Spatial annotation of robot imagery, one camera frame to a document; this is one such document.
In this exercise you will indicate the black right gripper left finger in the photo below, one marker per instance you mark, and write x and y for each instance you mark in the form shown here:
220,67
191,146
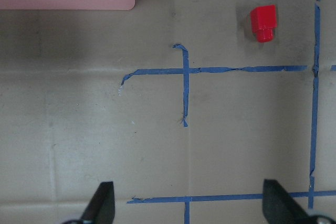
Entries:
101,208

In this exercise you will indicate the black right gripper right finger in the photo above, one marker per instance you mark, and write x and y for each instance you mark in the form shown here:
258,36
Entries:
279,207

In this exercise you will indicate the red toy block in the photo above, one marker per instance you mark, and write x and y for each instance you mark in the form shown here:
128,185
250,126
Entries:
264,22

